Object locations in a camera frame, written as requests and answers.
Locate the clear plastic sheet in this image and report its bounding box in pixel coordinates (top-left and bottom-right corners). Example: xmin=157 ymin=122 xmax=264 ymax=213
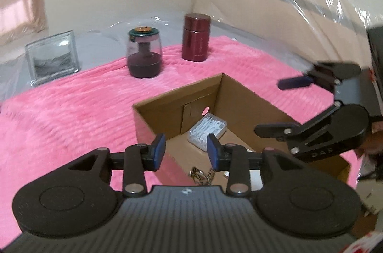
xmin=188 ymin=0 xmax=383 ymax=78

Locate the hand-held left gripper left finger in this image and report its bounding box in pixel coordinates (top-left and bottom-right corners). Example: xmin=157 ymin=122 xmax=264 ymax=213
xmin=68 ymin=133 xmax=167 ymax=197

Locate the glass jar with dark base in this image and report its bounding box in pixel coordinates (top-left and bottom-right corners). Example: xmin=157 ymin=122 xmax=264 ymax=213
xmin=126 ymin=26 xmax=163 ymax=79

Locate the brown tortoiseshell hair claw clip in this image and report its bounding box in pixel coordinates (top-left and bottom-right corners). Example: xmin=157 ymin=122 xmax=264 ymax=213
xmin=188 ymin=166 xmax=220 ymax=187

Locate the clear box of floss picks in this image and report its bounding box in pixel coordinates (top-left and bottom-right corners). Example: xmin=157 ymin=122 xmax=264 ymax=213
xmin=187 ymin=113 xmax=227 ymax=152

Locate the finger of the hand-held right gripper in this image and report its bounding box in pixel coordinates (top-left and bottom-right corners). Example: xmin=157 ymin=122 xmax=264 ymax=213
xmin=278 ymin=61 xmax=363 ymax=93
xmin=254 ymin=102 xmax=343 ymax=153

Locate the silver picture frame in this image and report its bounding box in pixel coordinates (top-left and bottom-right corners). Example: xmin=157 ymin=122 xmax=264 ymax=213
xmin=25 ymin=30 xmax=81 ymax=87

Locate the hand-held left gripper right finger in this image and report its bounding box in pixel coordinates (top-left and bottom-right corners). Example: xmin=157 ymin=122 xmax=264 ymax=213
xmin=206 ymin=133 xmax=310 ymax=197

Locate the dark red metal canister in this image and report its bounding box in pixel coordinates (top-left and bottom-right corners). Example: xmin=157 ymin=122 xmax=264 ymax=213
xmin=181 ymin=13 xmax=212 ymax=62

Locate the brown cardboard box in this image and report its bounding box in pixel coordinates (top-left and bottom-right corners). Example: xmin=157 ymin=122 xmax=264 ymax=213
xmin=132 ymin=72 xmax=351 ymax=186

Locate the pink fluffy blanket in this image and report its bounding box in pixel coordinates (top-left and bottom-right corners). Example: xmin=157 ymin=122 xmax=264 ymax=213
xmin=0 ymin=35 xmax=360 ymax=242

